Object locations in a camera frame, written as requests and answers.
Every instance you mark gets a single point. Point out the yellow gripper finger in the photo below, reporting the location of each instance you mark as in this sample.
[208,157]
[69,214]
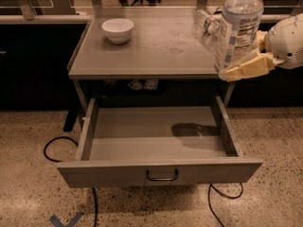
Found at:
[259,42]
[260,65]

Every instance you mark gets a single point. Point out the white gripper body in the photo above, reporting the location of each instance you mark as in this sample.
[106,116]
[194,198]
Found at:
[285,43]

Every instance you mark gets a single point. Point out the clear blue-label water bottle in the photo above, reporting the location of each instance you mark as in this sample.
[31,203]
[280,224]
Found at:
[238,29]

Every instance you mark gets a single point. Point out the small lying plastic bottle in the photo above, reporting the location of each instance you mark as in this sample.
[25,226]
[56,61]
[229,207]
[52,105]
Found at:
[206,22]

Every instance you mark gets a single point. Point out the open grey top drawer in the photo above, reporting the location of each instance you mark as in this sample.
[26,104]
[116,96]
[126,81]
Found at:
[118,145]

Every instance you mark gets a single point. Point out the grey metal cabinet table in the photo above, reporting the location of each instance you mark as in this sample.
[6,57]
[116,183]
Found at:
[165,44]

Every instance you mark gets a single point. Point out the white ceramic bowl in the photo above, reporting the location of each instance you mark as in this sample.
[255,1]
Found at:
[118,31]

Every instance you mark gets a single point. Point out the blue tape floor marker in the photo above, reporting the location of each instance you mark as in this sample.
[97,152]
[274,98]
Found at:
[71,222]

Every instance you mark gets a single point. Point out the black metal drawer handle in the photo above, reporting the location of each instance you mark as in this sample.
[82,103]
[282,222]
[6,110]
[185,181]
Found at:
[161,176]

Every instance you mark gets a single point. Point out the white horizontal rail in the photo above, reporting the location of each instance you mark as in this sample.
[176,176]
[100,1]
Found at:
[84,19]

